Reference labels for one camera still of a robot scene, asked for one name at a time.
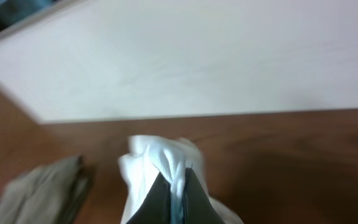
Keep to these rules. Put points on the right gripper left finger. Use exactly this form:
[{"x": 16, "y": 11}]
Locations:
[{"x": 155, "y": 209}]

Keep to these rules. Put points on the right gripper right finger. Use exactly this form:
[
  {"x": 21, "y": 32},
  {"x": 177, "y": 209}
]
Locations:
[{"x": 197, "y": 208}]

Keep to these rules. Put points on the white t-shirt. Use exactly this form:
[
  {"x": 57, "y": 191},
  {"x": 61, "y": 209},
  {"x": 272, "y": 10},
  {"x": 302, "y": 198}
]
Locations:
[{"x": 150, "y": 155}]

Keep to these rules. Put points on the khaki folded shorts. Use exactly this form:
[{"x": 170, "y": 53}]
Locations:
[{"x": 51, "y": 194}]

